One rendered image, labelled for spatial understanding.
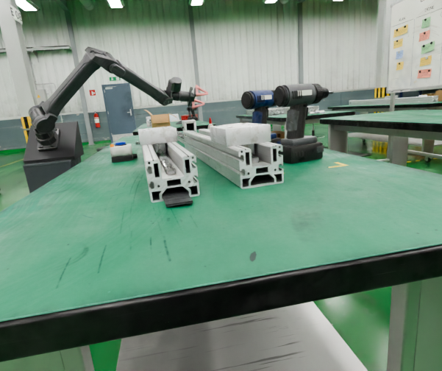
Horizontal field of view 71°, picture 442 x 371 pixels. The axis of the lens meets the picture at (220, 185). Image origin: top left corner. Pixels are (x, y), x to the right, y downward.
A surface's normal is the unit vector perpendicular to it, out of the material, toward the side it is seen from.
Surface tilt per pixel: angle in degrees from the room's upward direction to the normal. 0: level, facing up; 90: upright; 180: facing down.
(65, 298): 0
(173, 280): 0
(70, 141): 44
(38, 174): 90
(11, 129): 90
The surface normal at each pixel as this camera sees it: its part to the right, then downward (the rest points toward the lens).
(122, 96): 0.18, 0.22
